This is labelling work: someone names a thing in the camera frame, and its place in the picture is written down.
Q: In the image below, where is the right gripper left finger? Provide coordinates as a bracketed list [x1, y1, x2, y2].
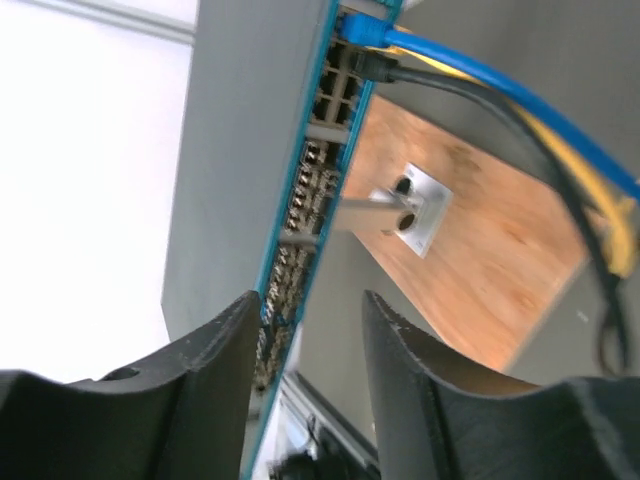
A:
[1, 291, 260, 479]

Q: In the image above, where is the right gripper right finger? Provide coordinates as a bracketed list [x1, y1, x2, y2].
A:
[362, 291, 639, 479]

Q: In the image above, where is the blue ethernet cable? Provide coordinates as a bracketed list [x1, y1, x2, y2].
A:
[342, 13, 640, 199]

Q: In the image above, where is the wooden support block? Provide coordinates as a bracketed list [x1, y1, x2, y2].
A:
[346, 97, 585, 370]

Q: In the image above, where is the metal bracket with rod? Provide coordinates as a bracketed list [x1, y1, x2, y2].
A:
[332, 163, 453, 258]

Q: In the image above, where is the yellow ethernet cable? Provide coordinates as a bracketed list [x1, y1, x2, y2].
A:
[387, 44, 636, 279]

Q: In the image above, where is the dark grey network switch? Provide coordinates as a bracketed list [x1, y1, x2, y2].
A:
[161, 0, 401, 479]

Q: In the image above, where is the aluminium rail frame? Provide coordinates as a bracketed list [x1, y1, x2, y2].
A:
[27, 0, 196, 46]

